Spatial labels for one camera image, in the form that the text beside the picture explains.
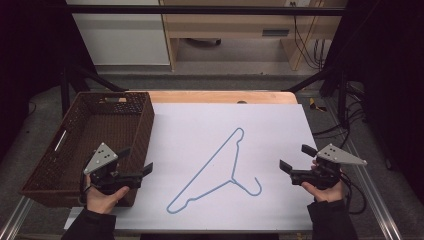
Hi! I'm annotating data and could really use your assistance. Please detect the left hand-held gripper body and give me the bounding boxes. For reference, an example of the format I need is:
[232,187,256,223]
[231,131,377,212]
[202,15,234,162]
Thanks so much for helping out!
[83,142,144,196]

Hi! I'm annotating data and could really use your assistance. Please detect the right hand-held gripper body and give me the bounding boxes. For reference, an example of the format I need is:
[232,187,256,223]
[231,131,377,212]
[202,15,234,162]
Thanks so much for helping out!
[290,143,368,191]

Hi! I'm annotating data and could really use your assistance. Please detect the brown woven plastic basket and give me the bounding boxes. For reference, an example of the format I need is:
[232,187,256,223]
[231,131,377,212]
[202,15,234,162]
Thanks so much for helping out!
[18,91,156,209]

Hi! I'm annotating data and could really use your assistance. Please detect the blue wire clothes hanger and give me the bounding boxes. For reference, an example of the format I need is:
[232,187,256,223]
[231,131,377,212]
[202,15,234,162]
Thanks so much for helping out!
[165,127,263,215]

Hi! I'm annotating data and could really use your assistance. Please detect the person's right hand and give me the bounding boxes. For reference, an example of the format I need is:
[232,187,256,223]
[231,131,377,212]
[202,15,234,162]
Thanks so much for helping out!
[300,159,345,204]

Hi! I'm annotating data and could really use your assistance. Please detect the person's left hand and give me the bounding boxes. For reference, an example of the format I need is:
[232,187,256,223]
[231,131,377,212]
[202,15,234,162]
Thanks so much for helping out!
[85,175,131,215]

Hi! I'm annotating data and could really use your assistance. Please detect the yellow and black tool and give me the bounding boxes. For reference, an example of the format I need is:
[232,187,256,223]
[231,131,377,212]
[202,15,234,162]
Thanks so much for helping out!
[308,97,328,113]

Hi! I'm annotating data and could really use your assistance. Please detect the black metal stand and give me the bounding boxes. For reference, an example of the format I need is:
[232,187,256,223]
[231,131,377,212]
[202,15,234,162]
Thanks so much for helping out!
[59,63,128,117]
[285,65,350,125]

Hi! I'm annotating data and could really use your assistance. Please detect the wooden table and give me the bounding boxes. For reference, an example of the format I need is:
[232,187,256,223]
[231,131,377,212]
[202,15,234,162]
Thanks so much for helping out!
[127,90,298,105]

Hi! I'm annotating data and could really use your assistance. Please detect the dark curtain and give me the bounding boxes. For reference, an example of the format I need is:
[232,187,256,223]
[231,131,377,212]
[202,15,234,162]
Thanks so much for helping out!
[323,0,424,205]
[0,0,98,162]

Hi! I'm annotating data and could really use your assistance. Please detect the white cabinet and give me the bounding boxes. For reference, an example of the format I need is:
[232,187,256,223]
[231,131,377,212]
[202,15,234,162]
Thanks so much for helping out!
[65,0,171,67]

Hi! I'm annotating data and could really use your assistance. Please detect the light wooden desk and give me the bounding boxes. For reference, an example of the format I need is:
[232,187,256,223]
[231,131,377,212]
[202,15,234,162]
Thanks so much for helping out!
[159,0,348,72]

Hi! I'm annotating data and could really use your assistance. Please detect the black floor cables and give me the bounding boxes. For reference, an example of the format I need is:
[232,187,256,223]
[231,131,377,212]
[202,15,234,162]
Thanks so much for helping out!
[312,81,368,148]

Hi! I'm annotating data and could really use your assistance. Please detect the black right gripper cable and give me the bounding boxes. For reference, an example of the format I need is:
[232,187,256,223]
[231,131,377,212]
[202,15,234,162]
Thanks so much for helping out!
[339,171,368,215]

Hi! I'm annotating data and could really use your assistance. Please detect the aluminium rail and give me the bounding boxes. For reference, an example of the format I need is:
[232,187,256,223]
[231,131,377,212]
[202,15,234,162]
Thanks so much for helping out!
[0,195,35,240]
[323,96,405,240]

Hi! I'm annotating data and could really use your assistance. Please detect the black hanging cables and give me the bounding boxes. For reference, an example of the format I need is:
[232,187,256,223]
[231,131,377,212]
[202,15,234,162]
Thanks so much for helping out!
[290,1,327,71]

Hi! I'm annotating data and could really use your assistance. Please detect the black horizontal frame bar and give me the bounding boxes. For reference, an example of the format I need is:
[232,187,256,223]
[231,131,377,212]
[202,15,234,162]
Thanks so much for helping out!
[65,4,346,17]

